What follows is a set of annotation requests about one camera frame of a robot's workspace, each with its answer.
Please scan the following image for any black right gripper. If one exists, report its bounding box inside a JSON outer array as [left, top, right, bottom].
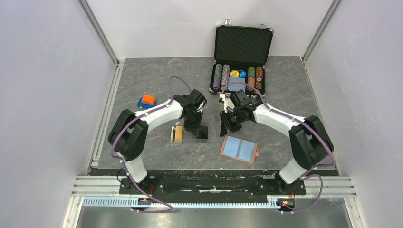
[[220, 108, 245, 137]]

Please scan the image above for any clear acrylic card box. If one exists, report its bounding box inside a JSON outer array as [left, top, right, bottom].
[[170, 126, 208, 144]]

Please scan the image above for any tan leather card holder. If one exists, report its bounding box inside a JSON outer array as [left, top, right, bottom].
[[220, 136, 259, 164]]

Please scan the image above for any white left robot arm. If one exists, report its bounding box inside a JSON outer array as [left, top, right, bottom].
[[107, 89, 208, 194]]

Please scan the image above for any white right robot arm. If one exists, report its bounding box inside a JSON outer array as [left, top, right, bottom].
[[219, 90, 334, 194]]

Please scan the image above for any orange credit card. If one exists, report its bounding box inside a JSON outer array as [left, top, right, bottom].
[[171, 126, 183, 143]]

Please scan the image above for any blue orange toy car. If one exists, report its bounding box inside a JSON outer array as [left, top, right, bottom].
[[137, 95, 156, 109]]

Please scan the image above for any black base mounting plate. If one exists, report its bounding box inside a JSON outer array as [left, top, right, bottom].
[[138, 175, 307, 196]]

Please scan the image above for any black poker chip case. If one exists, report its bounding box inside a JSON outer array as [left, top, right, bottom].
[[209, 25, 274, 95]]

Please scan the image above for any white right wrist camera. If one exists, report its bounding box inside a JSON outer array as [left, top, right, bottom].
[[219, 93, 234, 113]]

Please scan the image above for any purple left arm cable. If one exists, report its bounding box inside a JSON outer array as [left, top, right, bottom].
[[110, 75, 192, 214]]

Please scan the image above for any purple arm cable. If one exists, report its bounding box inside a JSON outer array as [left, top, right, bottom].
[[220, 82, 337, 214], [110, 75, 192, 214]]

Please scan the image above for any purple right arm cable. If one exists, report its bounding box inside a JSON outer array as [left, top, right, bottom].
[[220, 82, 337, 214]]

